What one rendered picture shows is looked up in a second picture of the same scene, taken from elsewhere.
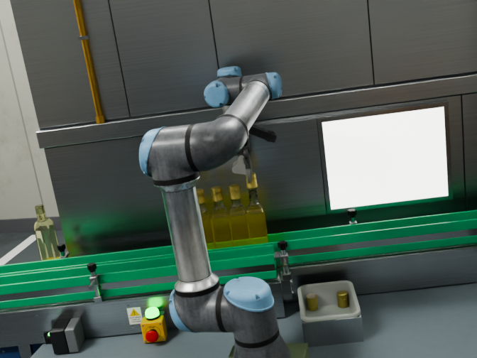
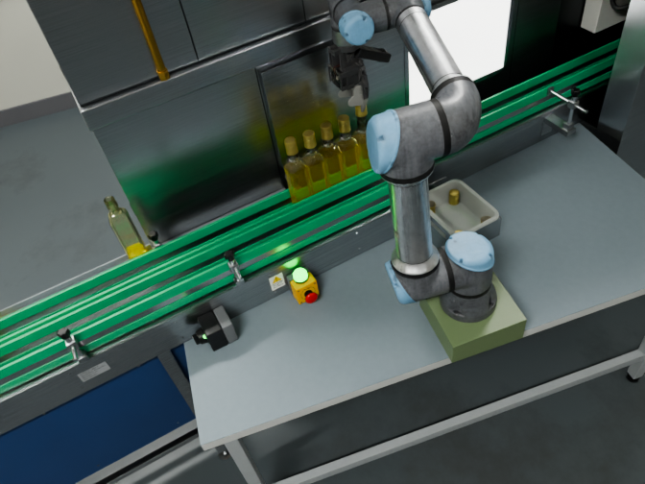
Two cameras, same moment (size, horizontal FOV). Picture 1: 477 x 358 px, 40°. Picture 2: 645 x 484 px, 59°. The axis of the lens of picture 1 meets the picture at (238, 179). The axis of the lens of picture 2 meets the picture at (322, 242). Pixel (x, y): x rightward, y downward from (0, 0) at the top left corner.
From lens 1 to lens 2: 115 cm
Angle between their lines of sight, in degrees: 36
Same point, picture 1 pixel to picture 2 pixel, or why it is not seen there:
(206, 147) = (467, 131)
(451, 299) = (530, 167)
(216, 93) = (362, 28)
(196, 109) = (274, 34)
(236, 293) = (470, 259)
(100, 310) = (242, 291)
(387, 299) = (479, 181)
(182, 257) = (417, 244)
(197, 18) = not seen: outside the picture
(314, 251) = not seen: hidden behind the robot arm
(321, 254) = not seen: hidden behind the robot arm
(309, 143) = (394, 46)
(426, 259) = (506, 136)
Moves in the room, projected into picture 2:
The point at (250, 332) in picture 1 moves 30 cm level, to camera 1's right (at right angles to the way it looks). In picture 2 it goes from (481, 286) to (565, 230)
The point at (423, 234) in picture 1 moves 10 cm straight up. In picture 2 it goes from (504, 115) to (508, 89)
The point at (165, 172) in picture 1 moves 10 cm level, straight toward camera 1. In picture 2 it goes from (415, 169) to (454, 192)
